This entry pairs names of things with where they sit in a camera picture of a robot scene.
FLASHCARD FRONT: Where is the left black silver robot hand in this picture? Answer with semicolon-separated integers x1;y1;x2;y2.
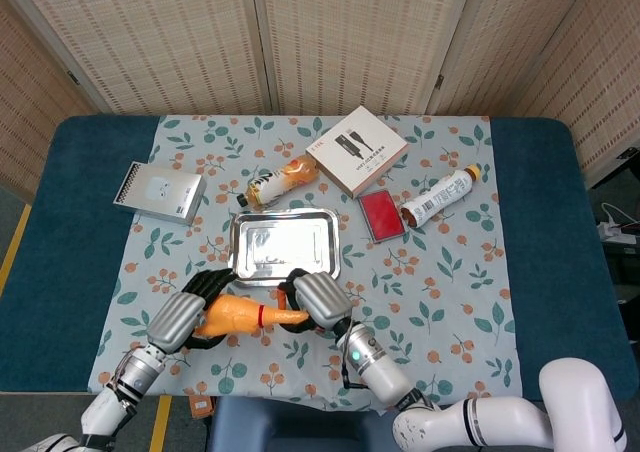
144;267;239;357

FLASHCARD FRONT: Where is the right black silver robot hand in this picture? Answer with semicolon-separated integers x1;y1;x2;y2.
276;267;354;334

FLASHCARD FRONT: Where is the orange rubber chicken toy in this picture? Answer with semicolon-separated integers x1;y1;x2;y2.
193;293;310;338

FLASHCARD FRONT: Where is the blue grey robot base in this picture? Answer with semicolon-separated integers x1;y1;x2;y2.
207;395;401;452

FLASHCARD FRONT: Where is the floral patterned tablecloth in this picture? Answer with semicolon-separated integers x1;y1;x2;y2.
87;114;524;416

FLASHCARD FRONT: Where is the stainless steel rectangular tray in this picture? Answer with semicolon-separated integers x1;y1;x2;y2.
228;207;343;288

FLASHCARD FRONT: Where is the red ink pad case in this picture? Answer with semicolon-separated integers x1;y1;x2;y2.
356;187;407;245

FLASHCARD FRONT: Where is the orange tea plastic bottle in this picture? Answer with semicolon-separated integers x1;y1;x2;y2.
236;154;320;210

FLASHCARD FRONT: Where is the silver grey product box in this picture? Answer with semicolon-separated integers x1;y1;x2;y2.
112;160;208;227

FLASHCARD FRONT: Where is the dark blue table cover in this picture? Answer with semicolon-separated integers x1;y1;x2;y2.
0;115;640;403

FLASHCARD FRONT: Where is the white label brown drink bottle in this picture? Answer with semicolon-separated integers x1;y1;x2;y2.
399;164;482;229

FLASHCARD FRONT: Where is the woven folding screen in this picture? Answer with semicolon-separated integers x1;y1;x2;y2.
0;0;640;203

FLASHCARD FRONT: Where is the white power strip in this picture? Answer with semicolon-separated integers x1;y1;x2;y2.
597;219;640;246

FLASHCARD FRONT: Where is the white cable product box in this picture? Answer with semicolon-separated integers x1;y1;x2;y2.
305;105;409;200

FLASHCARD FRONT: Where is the white cable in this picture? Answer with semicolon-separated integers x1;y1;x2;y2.
599;201;632;228

